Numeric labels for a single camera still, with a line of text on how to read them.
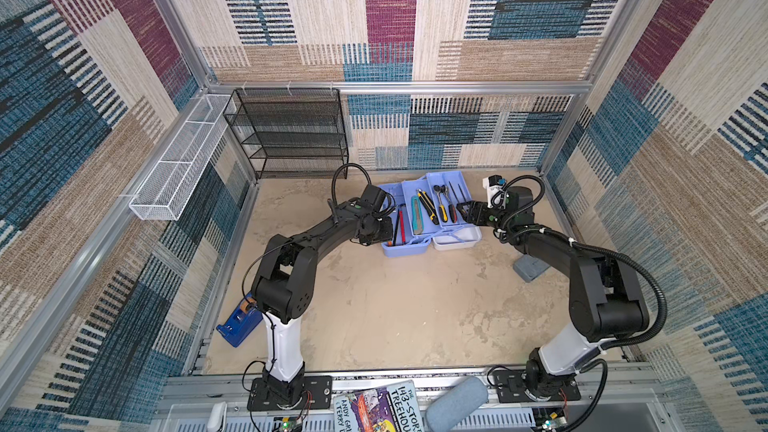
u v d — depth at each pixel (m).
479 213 0.83
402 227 1.05
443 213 0.93
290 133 1.11
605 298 0.47
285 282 0.50
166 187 0.71
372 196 0.77
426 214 0.98
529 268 0.90
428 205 0.99
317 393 0.73
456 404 0.69
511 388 0.73
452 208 0.93
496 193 0.83
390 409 0.70
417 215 0.97
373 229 0.75
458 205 0.92
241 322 0.80
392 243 0.99
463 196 0.99
